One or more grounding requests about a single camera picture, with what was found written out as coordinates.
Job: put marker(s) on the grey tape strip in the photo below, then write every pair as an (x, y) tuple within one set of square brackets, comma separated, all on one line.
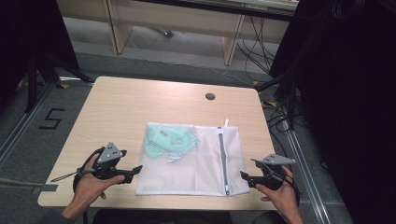
[(45, 188)]

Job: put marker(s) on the black curtain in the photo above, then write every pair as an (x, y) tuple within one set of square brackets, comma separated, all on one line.
[(28, 31), (348, 93)]

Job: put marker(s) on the metal floor rail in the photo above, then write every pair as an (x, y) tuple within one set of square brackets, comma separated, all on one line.
[(306, 174), (18, 127)]

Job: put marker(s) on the light wooden desk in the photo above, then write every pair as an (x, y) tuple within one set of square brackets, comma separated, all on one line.
[(174, 15)]

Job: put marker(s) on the dark object on floor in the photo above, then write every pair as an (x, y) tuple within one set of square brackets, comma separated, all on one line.
[(166, 32)]

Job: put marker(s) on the mint green garment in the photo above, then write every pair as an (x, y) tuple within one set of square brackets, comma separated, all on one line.
[(162, 143)]

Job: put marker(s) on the person's left hand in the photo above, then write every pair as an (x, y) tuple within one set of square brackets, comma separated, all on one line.
[(88, 186)]

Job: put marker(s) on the white mesh laundry bag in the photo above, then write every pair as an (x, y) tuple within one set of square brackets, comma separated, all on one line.
[(202, 168)]

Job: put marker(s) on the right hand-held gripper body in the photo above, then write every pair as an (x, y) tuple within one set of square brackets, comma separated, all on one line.
[(271, 179)]

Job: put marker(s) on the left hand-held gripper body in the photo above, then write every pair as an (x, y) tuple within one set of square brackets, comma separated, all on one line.
[(107, 155)]

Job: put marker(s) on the person's dark clothing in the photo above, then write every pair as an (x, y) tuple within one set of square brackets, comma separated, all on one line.
[(162, 217)]

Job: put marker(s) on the black metal stand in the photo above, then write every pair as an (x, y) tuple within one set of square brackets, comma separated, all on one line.
[(32, 81), (291, 102)]

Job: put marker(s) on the person's right hand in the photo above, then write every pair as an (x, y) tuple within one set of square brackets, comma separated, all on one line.
[(285, 196)]

